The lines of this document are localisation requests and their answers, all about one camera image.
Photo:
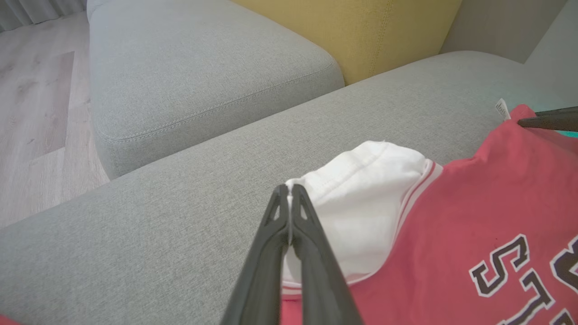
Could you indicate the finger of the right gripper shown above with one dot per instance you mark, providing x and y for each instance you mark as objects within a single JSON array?
[
  {"x": 555, "y": 123},
  {"x": 560, "y": 110}
]

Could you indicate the red white lettered jersey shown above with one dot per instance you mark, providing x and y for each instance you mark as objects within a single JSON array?
[{"x": 451, "y": 216}]

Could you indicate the grey fabric sofa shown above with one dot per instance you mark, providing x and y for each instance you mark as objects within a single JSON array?
[{"x": 158, "y": 225}]

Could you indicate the small grey sofa seat cushion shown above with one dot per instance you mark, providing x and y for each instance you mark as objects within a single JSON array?
[{"x": 203, "y": 67}]

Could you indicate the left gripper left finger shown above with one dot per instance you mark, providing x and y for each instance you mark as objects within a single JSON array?
[{"x": 262, "y": 271}]

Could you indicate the grey pleated curtain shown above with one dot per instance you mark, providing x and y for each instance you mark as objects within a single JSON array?
[{"x": 36, "y": 11}]

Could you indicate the yellow sofa back cushion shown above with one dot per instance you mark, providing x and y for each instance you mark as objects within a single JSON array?
[{"x": 361, "y": 31}]

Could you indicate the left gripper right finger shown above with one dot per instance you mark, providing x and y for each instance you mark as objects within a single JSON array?
[{"x": 320, "y": 275}]

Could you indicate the taupe sofa back panel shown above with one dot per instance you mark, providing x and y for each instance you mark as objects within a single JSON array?
[{"x": 496, "y": 22}]

